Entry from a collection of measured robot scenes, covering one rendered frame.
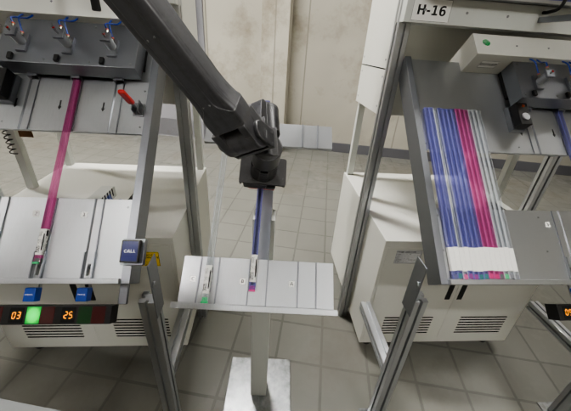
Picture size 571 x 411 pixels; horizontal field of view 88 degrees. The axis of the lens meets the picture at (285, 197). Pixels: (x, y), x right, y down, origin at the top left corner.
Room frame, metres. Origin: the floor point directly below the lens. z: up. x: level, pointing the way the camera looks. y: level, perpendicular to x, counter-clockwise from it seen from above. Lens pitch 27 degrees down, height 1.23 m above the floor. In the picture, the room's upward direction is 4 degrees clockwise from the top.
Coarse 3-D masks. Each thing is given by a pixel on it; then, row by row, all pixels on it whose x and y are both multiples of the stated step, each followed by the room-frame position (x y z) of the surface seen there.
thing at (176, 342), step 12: (96, 192) 1.02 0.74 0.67; (108, 192) 1.03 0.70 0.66; (156, 264) 0.56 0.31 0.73; (156, 276) 0.55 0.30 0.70; (156, 288) 0.53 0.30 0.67; (156, 300) 0.52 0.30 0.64; (156, 312) 0.51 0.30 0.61; (180, 312) 0.76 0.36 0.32; (180, 324) 0.72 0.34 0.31; (180, 336) 0.66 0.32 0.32; (180, 348) 0.64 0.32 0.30
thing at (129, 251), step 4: (124, 244) 0.53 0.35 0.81; (128, 244) 0.53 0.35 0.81; (132, 244) 0.53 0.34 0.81; (136, 244) 0.53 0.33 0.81; (124, 248) 0.52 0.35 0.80; (128, 248) 0.52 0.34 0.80; (132, 248) 0.52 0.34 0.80; (136, 248) 0.53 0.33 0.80; (124, 252) 0.52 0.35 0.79; (128, 252) 0.52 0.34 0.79; (132, 252) 0.52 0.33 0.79; (136, 252) 0.52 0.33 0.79; (124, 256) 0.51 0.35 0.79; (128, 256) 0.51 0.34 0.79; (132, 256) 0.51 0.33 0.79; (136, 256) 0.51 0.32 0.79; (124, 260) 0.51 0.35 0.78; (128, 260) 0.51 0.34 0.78; (132, 260) 0.51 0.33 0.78
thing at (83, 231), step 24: (0, 216) 0.58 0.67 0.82; (24, 216) 0.58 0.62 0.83; (72, 216) 0.60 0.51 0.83; (96, 216) 0.60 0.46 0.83; (120, 216) 0.61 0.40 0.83; (0, 240) 0.54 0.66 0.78; (24, 240) 0.55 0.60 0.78; (48, 240) 0.55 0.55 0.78; (72, 240) 0.56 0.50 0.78; (96, 240) 0.56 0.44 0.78; (120, 240) 0.57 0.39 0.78; (0, 264) 0.51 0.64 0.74; (24, 264) 0.51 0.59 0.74; (48, 264) 0.52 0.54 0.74; (72, 264) 0.52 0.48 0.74; (96, 264) 0.53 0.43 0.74
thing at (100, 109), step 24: (144, 72) 0.89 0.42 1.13; (24, 96) 0.80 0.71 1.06; (48, 96) 0.80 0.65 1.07; (96, 96) 0.82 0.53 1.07; (120, 96) 0.83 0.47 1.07; (144, 96) 0.84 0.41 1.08; (0, 120) 0.74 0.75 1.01; (24, 120) 0.75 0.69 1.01; (48, 120) 0.76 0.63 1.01; (96, 120) 0.77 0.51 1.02; (120, 120) 0.78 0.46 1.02
